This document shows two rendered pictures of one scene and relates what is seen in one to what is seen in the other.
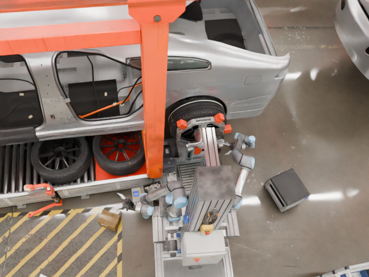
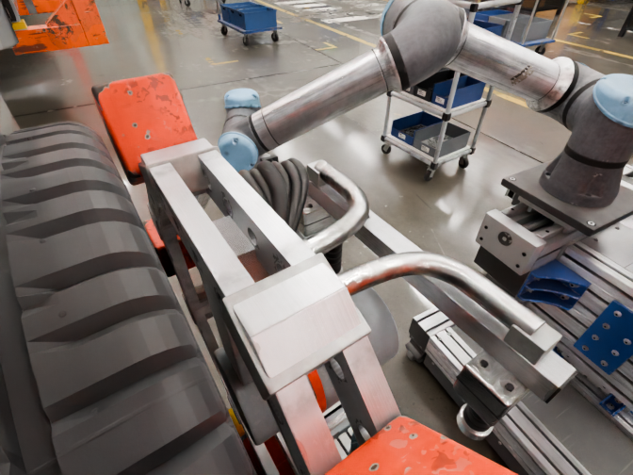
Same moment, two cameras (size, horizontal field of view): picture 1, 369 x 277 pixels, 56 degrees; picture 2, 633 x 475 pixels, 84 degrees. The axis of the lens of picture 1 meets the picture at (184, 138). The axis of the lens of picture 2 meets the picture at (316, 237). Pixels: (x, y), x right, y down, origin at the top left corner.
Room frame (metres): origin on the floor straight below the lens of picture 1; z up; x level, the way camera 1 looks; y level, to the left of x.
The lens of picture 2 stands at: (1.99, 0.05, 1.27)
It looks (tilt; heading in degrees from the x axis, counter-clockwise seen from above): 42 degrees down; 254
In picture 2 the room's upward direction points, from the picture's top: straight up
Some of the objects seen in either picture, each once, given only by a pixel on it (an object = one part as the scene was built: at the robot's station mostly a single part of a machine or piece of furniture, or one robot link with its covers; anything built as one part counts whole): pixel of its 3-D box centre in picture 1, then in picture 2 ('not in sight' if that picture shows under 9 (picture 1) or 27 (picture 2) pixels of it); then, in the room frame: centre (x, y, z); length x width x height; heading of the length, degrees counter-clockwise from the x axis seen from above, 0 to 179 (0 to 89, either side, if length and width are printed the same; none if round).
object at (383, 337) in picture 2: (201, 138); (308, 352); (1.93, -0.19, 0.85); 0.21 x 0.14 x 0.14; 18
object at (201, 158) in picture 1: (188, 149); not in sight; (2.15, -0.07, 0.13); 0.50 x 0.36 x 0.10; 108
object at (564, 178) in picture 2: not in sight; (586, 169); (1.23, -0.44, 0.87); 0.15 x 0.15 x 0.10
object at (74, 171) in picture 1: (61, 155); not in sight; (1.67, 1.43, 0.39); 0.66 x 0.66 x 0.24
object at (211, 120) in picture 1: (200, 132); (259, 382); (2.00, -0.17, 0.85); 0.54 x 0.07 x 0.54; 108
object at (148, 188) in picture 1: (152, 190); not in sight; (1.36, 0.26, 0.51); 0.20 x 0.14 x 0.13; 115
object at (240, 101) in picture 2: (249, 140); (243, 120); (1.94, -0.71, 0.95); 0.11 x 0.08 x 0.11; 78
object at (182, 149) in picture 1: (193, 142); not in sight; (2.16, -0.11, 0.32); 0.40 x 0.30 x 0.28; 108
